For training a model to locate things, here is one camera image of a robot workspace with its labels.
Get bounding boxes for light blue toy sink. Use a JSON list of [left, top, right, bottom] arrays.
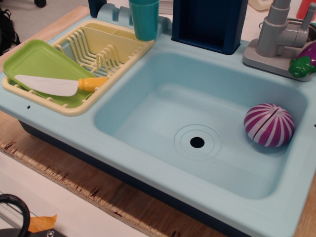
[[0, 4, 316, 237]]

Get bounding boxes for pale yellow drying rack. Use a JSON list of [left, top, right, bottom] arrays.
[[12, 20, 155, 116]]

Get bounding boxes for teal plastic cup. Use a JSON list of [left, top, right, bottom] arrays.
[[129, 0, 159, 41]]

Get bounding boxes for red cup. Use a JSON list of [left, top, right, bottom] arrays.
[[296, 0, 316, 23]]

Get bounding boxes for dark blue water tank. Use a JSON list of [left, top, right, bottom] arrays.
[[171, 0, 248, 55]]

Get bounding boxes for purple striped toy onion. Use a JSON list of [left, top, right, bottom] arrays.
[[243, 103, 295, 148]]

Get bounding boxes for grey toy faucet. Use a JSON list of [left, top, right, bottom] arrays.
[[242, 0, 316, 81]]

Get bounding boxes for green plastic tray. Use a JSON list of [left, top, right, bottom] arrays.
[[2, 39, 94, 115]]

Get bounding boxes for cream coloured object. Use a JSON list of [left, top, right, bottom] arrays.
[[248, 0, 273, 11]]

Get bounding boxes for purple toy eggplant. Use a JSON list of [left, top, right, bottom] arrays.
[[288, 41, 316, 79]]

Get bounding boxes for orange masking tape piece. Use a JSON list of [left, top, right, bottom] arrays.
[[28, 214, 58, 233]]

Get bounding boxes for black bag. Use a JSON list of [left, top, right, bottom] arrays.
[[0, 9, 21, 56]]

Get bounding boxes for toy knife yellow handle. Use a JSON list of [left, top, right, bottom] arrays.
[[15, 75, 108, 97]]

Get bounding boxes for dark blue corner post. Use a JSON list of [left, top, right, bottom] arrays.
[[88, 0, 107, 18]]

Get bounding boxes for black cable loop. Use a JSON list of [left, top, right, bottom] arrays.
[[0, 194, 31, 233]]

